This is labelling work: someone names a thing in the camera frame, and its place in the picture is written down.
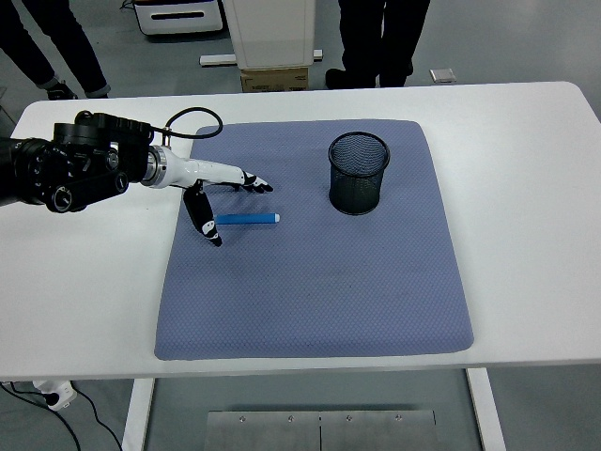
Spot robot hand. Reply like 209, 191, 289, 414
163, 152, 274, 249

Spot blue marker pen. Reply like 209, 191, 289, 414
213, 211, 282, 226

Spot black mesh pen holder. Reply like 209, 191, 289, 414
327, 131, 392, 217

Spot white base bar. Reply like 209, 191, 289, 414
199, 48, 325, 67

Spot cardboard box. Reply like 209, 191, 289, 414
239, 67, 310, 93

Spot white appliance with dark slot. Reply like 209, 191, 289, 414
131, 0, 224, 37

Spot white cabinet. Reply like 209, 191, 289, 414
223, 0, 316, 71

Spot blue-grey padded mat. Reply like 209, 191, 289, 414
153, 118, 474, 362

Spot person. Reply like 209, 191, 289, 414
324, 0, 431, 89
0, 0, 113, 101

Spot white table leg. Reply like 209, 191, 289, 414
120, 378, 156, 451
465, 368, 507, 451

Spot white power strip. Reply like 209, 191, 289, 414
32, 380, 78, 412

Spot black floor cable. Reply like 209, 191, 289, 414
0, 381, 85, 451
72, 388, 124, 451

